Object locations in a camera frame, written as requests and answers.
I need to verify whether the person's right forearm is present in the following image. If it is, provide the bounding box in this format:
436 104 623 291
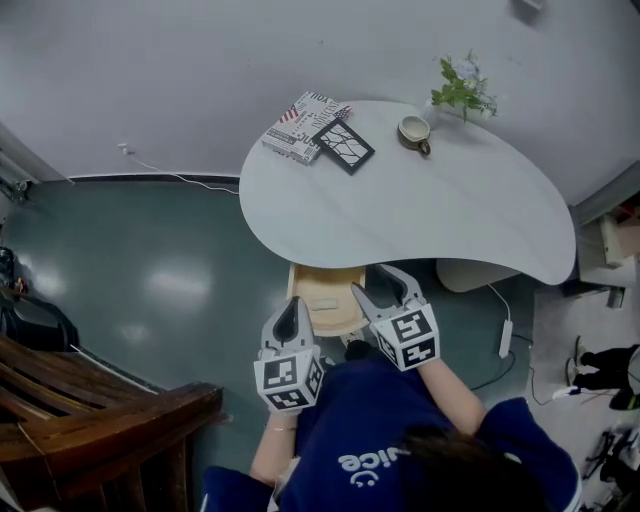
419 359 489 444

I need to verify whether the white vase with green plant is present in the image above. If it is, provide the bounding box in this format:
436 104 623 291
422 49 499 132

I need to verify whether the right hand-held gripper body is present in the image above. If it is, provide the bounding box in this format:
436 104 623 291
369 304 442 373

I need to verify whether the white power strip cable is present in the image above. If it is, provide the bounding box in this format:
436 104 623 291
486 283 513 324

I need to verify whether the dark wooden bench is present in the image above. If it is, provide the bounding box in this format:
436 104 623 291
0 289 227 512

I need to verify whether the person's black trouser leg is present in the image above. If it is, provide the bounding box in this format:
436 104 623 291
344 339 382 362

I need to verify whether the beige ceramic cup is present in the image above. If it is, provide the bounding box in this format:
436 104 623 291
396 115 433 158

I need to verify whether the black picture frame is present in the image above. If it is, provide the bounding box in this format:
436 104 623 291
311 117 377 177

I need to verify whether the black office chair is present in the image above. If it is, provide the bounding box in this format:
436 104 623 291
583 428 640 497

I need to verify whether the printed black and white book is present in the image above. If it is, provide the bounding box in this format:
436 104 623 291
260 90 354 167

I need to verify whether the white wall plug cable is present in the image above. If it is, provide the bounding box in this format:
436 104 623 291
117 143 241 196

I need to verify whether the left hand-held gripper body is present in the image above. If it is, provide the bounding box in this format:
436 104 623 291
253 346 326 414

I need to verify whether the grey shelf cabinet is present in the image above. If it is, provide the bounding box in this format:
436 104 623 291
568 192 640 307

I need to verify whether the person's blue sweatshirt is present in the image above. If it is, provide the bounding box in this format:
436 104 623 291
199 352 584 512

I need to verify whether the white power strip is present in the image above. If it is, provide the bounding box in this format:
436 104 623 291
497 319 514 359

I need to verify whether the white curved desk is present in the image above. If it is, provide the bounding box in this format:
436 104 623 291
238 99 579 294

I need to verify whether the person's left forearm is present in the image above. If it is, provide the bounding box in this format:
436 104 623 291
249 407 302 487

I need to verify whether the cream wooden drawer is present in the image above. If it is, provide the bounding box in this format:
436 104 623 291
287 263 369 338

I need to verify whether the black floor cable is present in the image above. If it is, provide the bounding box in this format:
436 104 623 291
469 332 534 394

